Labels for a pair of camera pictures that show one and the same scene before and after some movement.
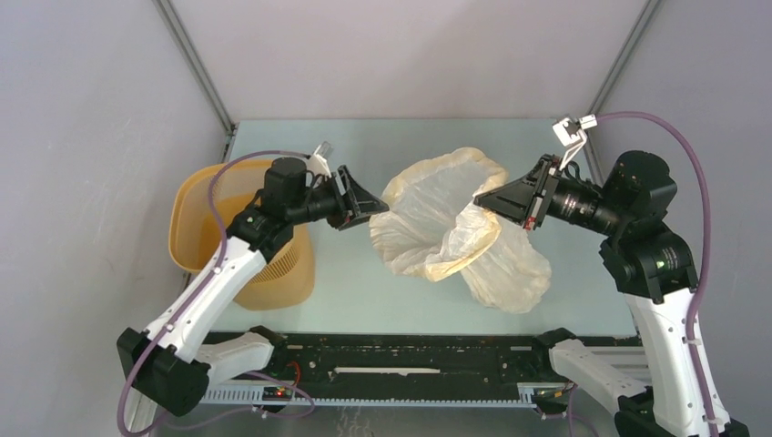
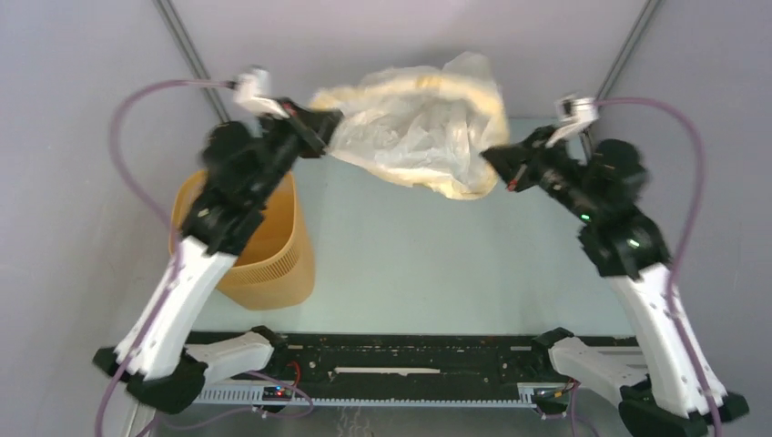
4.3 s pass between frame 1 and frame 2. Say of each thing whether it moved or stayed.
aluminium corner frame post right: stayed
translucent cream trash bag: moved
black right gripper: moved
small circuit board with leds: stayed
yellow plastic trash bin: stayed
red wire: stayed
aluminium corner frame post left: stayed
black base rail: stayed
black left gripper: moved
